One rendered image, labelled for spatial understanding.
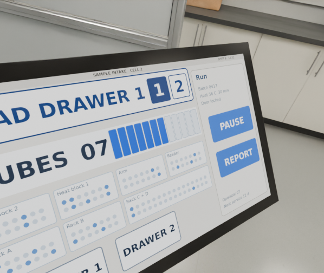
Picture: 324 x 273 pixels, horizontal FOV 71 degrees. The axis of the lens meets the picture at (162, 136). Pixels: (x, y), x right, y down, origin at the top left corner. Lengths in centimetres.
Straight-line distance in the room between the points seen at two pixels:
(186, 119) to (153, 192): 12
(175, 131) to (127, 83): 10
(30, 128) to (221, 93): 28
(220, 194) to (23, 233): 28
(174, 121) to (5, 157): 21
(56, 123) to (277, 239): 159
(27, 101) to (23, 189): 10
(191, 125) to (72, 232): 22
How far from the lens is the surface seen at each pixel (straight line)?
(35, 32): 126
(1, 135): 29
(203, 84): 38
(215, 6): 246
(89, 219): 31
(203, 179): 37
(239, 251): 157
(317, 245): 187
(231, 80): 42
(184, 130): 35
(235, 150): 42
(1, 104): 29
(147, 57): 34
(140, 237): 34
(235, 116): 42
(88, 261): 33
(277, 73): 236
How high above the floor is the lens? 132
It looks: 40 degrees down
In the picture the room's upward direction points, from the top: 10 degrees clockwise
